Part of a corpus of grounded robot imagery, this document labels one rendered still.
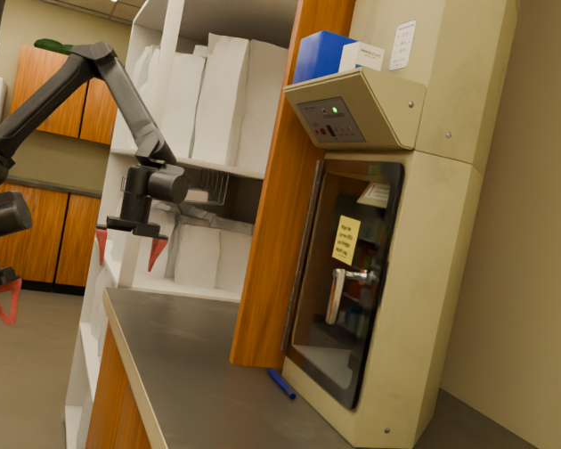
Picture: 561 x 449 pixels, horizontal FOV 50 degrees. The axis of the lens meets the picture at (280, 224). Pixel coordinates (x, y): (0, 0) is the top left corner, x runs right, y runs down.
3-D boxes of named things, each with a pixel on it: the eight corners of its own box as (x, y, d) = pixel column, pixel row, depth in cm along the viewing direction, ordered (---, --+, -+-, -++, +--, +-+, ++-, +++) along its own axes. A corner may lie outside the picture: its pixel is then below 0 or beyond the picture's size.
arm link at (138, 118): (106, 81, 155) (85, 47, 147) (126, 70, 156) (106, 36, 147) (160, 185, 129) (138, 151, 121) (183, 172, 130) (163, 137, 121)
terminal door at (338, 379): (285, 353, 123) (324, 159, 121) (354, 414, 95) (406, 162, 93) (281, 353, 123) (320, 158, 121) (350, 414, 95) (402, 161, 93)
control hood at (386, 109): (325, 149, 122) (335, 100, 122) (415, 150, 92) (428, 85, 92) (272, 137, 118) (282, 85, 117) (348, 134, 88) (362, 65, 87)
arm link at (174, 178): (164, 161, 132) (147, 134, 125) (207, 168, 127) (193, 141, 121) (136, 205, 127) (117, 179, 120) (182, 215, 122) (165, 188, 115)
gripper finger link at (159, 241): (162, 275, 124) (170, 231, 123) (126, 271, 121) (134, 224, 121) (157, 270, 130) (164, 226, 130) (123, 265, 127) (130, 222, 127)
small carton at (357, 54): (361, 88, 104) (368, 53, 104) (378, 85, 100) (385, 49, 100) (336, 80, 102) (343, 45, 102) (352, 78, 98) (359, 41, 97)
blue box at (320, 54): (337, 98, 119) (346, 52, 118) (361, 93, 110) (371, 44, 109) (291, 85, 115) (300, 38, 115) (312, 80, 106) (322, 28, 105)
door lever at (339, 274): (357, 329, 97) (350, 324, 100) (369, 271, 97) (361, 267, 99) (328, 325, 95) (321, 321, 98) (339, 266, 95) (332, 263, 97)
